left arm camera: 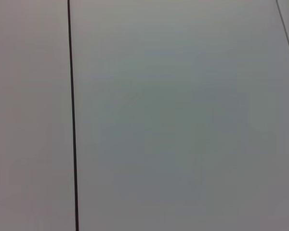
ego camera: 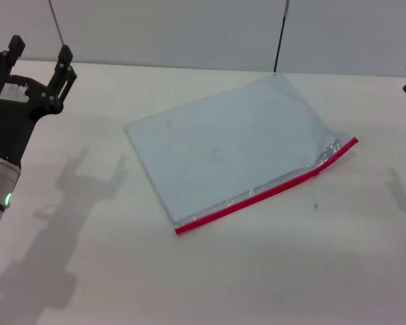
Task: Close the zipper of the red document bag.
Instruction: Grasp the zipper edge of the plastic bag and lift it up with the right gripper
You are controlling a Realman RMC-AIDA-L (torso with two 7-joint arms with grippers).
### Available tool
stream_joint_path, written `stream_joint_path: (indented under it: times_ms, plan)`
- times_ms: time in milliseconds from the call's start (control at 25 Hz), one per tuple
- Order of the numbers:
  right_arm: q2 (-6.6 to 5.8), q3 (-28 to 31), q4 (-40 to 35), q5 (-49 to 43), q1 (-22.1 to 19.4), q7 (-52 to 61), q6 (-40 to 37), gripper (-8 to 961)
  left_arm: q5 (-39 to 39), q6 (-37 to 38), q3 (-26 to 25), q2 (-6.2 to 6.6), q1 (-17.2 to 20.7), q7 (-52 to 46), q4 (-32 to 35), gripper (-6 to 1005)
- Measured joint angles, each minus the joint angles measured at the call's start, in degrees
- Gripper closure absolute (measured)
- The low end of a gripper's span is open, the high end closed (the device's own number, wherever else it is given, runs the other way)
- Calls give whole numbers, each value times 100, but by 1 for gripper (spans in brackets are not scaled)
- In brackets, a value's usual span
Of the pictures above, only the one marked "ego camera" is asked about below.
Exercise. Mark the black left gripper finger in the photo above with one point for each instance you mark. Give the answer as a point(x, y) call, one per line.
point(62, 78)
point(0, 67)

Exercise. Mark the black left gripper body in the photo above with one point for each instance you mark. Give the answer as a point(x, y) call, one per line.
point(13, 115)

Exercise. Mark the clear document bag red zip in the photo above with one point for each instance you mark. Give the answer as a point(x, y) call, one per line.
point(223, 142)

